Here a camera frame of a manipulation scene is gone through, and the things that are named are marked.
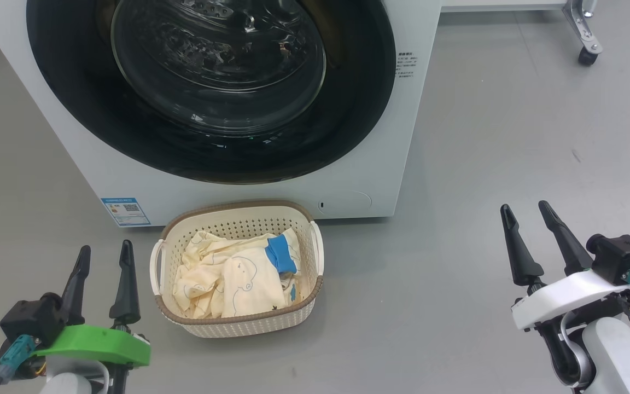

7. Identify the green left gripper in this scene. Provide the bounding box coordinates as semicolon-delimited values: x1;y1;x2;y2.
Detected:
33;239;151;368

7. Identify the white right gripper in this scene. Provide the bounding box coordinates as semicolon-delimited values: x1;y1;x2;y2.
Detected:
500;200;630;332

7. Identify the cream bear-print garment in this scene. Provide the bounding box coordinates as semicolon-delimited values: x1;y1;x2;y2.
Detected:
173;230;272;319

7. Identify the cream garment with blue cuff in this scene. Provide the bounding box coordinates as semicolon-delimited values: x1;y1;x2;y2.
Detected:
219;227;302;319

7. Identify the black round glass washer door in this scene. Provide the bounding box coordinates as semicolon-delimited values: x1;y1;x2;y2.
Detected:
26;0;396;185

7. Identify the cream perforated laundry basket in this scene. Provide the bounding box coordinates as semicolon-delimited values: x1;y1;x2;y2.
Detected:
150;200;325;338

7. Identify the white front-load washing machine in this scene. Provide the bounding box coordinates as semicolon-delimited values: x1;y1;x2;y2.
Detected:
0;0;442;228

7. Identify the blue energy label sticker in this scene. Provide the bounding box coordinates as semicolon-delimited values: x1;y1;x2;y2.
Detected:
101;197;151;227

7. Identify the round white filter cover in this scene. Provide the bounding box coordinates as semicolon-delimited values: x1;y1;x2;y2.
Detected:
317;190;373;216

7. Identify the metal cart leg with caster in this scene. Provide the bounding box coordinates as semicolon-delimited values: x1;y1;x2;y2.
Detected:
562;0;604;67

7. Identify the small printed text label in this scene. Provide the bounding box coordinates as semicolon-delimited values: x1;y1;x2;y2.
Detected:
395;51;419;80

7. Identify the white cart panel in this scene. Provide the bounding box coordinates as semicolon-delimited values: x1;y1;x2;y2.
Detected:
441;0;567;13

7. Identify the teal left camera connector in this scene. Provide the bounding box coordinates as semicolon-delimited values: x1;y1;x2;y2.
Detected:
0;335;37;384

